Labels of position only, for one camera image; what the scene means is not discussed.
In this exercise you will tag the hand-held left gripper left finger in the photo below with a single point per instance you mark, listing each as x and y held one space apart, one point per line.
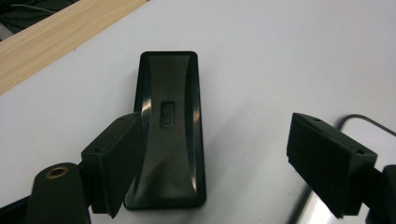
115 158

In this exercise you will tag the wooden table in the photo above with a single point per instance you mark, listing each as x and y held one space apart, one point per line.
46 43

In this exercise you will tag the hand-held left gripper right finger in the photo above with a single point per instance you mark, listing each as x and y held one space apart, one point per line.
327 161

